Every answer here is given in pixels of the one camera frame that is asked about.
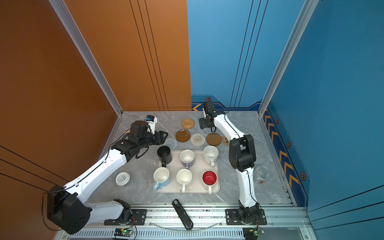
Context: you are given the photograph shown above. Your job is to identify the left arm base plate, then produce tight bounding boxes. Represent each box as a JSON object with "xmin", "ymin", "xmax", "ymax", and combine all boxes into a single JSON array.
[{"xmin": 104, "ymin": 209, "xmax": 147, "ymax": 226}]

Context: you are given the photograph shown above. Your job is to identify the white round lid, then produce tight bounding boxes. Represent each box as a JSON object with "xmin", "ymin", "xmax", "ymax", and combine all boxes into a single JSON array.
[{"xmin": 115, "ymin": 172, "xmax": 131, "ymax": 187}]

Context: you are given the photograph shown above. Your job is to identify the aluminium front rail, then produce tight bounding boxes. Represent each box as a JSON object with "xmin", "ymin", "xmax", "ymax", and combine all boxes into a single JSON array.
[{"xmin": 132, "ymin": 204, "xmax": 312, "ymax": 229}]

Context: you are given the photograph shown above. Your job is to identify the black handheld scanner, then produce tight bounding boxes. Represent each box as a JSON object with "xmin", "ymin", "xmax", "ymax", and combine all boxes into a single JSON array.
[{"xmin": 172, "ymin": 199, "xmax": 194, "ymax": 231}]

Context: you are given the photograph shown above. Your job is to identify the white mug back right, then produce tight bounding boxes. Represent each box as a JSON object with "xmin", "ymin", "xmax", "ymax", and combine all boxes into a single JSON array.
[{"xmin": 203, "ymin": 146, "xmax": 219, "ymax": 168}]

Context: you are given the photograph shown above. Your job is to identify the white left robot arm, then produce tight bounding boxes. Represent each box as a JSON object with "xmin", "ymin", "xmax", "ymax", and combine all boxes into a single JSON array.
[{"xmin": 47, "ymin": 115, "xmax": 168, "ymax": 234}]

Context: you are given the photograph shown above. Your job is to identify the purple mug white inside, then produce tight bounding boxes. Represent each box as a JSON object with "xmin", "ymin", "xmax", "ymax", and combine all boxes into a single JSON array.
[{"xmin": 180, "ymin": 150, "xmax": 195, "ymax": 169}]

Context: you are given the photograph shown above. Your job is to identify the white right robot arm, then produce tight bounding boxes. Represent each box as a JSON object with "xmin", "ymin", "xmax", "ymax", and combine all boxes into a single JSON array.
[{"xmin": 199, "ymin": 101, "xmax": 262, "ymax": 224}]

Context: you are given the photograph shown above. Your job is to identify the beige serving tray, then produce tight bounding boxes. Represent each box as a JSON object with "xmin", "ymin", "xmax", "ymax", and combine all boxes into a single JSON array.
[{"xmin": 153, "ymin": 150, "xmax": 220, "ymax": 194}]

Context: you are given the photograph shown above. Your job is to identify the green circuit board left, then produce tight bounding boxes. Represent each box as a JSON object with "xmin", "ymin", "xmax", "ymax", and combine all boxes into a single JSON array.
[{"xmin": 114, "ymin": 228, "xmax": 135, "ymax": 239}]

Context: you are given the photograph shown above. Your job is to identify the red mug white handle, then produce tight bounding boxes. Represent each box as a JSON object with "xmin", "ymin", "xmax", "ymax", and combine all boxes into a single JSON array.
[{"xmin": 202, "ymin": 170, "xmax": 218, "ymax": 195}]

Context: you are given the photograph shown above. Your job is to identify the cork paw print coaster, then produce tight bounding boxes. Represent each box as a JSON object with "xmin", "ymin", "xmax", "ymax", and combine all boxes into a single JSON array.
[{"xmin": 222, "ymin": 136, "xmax": 230, "ymax": 146}]

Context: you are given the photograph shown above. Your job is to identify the clear glass cup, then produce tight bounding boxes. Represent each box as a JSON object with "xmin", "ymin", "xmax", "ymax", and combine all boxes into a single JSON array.
[{"xmin": 254, "ymin": 165, "xmax": 270, "ymax": 185}]

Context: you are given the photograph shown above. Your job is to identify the aluminium corner post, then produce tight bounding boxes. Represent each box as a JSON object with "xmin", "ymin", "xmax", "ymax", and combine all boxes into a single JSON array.
[
  {"xmin": 49, "ymin": 0, "xmax": 124, "ymax": 117},
  {"xmin": 258, "ymin": 0, "xmax": 319, "ymax": 117}
]

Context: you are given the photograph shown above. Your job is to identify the light blue mug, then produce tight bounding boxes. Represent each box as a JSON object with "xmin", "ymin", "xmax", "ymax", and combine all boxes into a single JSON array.
[{"xmin": 154, "ymin": 167, "xmax": 171, "ymax": 191}]

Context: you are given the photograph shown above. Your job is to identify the white woven round coaster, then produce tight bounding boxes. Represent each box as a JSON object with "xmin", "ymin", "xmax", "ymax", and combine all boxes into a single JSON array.
[{"xmin": 190, "ymin": 134, "xmax": 206, "ymax": 147}]

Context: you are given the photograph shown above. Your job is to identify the woven rattan round coaster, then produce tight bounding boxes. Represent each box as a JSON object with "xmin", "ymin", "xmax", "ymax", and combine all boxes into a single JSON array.
[{"xmin": 181, "ymin": 119, "xmax": 195, "ymax": 130}]

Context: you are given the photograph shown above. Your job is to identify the white mug front middle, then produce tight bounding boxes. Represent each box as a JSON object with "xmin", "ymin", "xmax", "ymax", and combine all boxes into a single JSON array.
[{"xmin": 177, "ymin": 169, "xmax": 193, "ymax": 193}]

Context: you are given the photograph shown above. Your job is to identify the aluminium corner post right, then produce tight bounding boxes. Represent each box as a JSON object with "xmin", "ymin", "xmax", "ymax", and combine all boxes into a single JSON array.
[{"xmin": 258, "ymin": 0, "xmax": 319, "ymax": 117}]

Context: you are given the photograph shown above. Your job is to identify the dark brown round wooden coaster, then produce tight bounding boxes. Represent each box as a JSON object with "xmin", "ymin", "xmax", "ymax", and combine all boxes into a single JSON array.
[{"xmin": 206, "ymin": 133, "xmax": 222, "ymax": 147}]

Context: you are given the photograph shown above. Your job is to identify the aluminium corner post left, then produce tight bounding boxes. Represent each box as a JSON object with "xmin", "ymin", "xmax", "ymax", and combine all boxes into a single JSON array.
[{"xmin": 49, "ymin": 0, "xmax": 124, "ymax": 117}]

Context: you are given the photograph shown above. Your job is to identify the black mug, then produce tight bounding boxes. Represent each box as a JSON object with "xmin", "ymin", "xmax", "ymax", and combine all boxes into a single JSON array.
[{"xmin": 157, "ymin": 146, "xmax": 173, "ymax": 168}]

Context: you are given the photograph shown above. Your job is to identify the circuit board right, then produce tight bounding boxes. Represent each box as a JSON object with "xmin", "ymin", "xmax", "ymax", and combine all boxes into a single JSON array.
[{"xmin": 243, "ymin": 228, "xmax": 265, "ymax": 240}]

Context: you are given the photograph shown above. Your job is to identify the glossy brown round coaster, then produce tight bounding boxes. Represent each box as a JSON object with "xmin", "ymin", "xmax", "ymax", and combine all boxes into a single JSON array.
[{"xmin": 175, "ymin": 129, "xmax": 191, "ymax": 143}]

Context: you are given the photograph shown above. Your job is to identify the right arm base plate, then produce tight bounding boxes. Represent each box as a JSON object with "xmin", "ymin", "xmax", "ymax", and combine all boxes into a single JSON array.
[{"xmin": 225, "ymin": 209, "xmax": 268, "ymax": 226}]

